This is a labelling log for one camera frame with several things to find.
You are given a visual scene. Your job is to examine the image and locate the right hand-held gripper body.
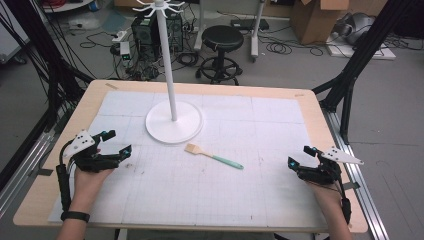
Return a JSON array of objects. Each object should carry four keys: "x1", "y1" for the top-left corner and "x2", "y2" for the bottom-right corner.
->
[{"x1": 295, "y1": 145, "x2": 365, "y2": 186}]

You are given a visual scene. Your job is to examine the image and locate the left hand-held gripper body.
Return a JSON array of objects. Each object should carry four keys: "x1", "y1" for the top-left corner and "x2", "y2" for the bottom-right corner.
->
[{"x1": 61, "y1": 129, "x2": 122, "y2": 174}]

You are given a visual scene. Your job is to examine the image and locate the person's right hand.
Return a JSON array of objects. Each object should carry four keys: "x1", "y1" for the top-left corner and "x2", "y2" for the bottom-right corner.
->
[{"x1": 307, "y1": 180, "x2": 345, "y2": 210}]

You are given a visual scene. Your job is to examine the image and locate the person's left hand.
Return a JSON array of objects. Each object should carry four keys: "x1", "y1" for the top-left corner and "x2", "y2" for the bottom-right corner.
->
[{"x1": 69, "y1": 164, "x2": 115, "y2": 215}]

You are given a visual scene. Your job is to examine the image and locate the wooden table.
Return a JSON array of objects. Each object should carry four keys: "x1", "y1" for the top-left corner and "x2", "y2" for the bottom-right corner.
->
[{"x1": 13, "y1": 79, "x2": 369, "y2": 234}]

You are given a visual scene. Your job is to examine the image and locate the black wristband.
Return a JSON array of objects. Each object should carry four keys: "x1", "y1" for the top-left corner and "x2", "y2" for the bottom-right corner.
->
[{"x1": 60, "y1": 210, "x2": 91, "y2": 224}]

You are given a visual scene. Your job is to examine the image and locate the white hook rack stand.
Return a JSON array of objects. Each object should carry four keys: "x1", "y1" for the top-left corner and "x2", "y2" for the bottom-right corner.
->
[{"x1": 132, "y1": 0, "x2": 204, "y2": 145}]

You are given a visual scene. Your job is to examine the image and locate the white grid mat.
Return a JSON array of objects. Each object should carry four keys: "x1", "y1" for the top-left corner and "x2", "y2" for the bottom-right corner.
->
[{"x1": 48, "y1": 90, "x2": 329, "y2": 229}]

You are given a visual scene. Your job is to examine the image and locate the white power strip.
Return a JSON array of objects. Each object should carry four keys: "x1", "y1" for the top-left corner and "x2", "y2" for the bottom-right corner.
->
[{"x1": 111, "y1": 29, "x2": 129, "y2": 44}]

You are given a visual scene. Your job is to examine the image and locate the black computer tower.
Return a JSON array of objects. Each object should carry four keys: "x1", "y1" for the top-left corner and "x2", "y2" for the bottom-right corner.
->
[{"x1": 130, "y1": 13, "x2": 185, "y2": 63}]

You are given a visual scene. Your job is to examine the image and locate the white floor board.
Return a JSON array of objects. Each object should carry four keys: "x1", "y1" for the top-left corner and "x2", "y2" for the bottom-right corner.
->
[{"x1": 325, "y1": 34, "x2": 398, "y2": 61}]

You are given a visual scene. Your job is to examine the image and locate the grey round appliance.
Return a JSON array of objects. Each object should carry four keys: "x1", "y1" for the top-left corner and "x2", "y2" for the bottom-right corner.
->
[{"x1": 334, "y1": 12, "x2": 376, "y2": 46}]

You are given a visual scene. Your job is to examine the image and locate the cardboard box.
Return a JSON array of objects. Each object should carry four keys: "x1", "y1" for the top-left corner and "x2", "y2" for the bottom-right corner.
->
[{"x1": 289, "y1": 0, "x2": 351, "y2": 46}]

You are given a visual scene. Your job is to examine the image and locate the round white table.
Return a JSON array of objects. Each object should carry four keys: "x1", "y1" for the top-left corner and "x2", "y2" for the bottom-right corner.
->
[{"x1": 41, "y1": 0, "x2": 96, "y2": 14}]

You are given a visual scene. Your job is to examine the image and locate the flat black device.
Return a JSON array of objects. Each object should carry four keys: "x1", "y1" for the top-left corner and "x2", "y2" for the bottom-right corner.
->
[{"x1": 230, "y1": 18, "x2": 270, "y2": 32}]

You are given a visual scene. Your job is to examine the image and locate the black round stool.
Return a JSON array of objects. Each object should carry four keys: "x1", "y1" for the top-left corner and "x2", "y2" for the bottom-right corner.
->
[{"x1": 195, "y1": 25, "x2": 245, "y2": 86}]

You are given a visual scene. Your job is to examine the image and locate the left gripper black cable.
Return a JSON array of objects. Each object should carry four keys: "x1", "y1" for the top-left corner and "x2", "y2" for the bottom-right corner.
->
[{"x1": 55, "y1": 139, "x2": 74, "y2": 212}]

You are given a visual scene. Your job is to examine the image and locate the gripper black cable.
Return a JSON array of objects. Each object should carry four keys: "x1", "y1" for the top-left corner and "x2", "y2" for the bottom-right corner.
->
[
  {"x1": 55, "y1": 139, "x2": 74, "y2": 212},
  {"x1": 334, "y1": 173, "x2": 353, "y2": 225}
]

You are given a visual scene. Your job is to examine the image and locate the aluminium rail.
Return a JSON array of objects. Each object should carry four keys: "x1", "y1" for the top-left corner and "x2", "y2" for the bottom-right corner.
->
[
  {"x1": 321, "y1": 108, "x2": 391, "y2": 240},
  {"x1": 0, "y1": 131, "x2": 56, "y2": 219}
]

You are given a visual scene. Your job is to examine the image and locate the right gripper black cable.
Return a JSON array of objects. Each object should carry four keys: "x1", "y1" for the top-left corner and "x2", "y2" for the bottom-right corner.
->
[{"x1": 334, "y1": 173, "x2": 353, "y2": 225}]

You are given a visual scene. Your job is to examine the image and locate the teal handled spatula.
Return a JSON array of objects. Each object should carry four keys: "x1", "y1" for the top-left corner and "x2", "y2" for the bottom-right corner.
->
[{"x1": 184, "y1": 143, "x2": 245, "y2": 171}]

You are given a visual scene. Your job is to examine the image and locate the black metal frame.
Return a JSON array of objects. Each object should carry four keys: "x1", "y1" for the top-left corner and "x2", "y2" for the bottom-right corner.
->
[
  {"x1": 311, "y1": 0, "x2": 424, "y2": 145},
  {"x1": 0, "y1": 0, "x2": 96, "y2": 191}
]

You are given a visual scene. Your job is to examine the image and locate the coiled black floor cable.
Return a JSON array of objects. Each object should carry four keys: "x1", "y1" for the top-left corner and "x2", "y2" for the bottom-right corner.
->
[{"x1": 265, "y1": 41, "x2": 294, "y2": 56}]

